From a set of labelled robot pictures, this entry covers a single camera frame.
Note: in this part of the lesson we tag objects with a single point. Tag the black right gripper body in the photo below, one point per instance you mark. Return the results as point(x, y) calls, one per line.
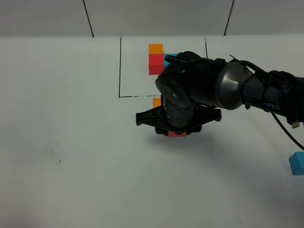
point(190, 121)

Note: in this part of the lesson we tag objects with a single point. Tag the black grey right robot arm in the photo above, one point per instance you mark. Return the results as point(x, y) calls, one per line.
point(194, 90)

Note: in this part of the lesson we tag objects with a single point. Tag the blue template block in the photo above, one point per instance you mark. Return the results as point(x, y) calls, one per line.
point(166, 63)

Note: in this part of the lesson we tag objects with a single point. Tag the red template block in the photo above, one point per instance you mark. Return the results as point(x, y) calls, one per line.
point(156, 64)

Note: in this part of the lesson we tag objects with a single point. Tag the orange template block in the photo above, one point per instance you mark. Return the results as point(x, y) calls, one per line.
point(155, 49)

